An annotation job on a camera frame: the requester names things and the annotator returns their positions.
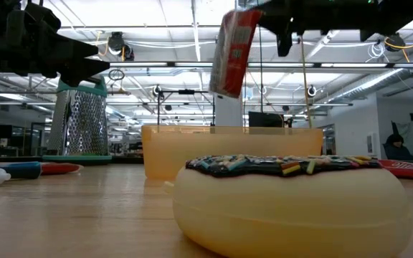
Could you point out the red popcorn bag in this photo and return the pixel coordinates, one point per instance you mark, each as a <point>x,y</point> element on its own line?
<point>407,169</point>
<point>233,53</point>

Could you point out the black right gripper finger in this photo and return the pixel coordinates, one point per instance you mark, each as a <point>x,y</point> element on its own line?
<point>272,16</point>
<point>284,44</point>

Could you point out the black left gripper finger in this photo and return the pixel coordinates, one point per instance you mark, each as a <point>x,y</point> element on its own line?
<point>81,70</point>
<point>74,49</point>

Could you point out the black camera stand frame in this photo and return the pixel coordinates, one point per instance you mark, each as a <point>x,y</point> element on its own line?
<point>186,91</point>

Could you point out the chocolate sprinkled toy donut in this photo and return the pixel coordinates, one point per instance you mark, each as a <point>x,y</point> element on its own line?
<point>289,211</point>

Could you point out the red marker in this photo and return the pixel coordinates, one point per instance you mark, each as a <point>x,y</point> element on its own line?
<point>59,168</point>

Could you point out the orange translucent plastic bin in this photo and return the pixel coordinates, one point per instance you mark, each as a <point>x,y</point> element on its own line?
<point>163,150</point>

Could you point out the grey hanging cloth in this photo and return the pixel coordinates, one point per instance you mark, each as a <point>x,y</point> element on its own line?
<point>412,136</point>

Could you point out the silver ventilation duct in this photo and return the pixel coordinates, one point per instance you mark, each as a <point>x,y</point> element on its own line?
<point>371,84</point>

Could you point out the long ceiling light strip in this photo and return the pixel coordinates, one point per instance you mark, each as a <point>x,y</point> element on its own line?
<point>192,65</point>

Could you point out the person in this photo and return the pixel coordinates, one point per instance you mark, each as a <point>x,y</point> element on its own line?
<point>396,148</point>

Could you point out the blue marker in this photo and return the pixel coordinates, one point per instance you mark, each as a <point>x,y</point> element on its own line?
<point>23,170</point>

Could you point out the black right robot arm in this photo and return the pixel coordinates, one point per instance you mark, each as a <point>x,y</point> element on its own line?
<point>411,10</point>

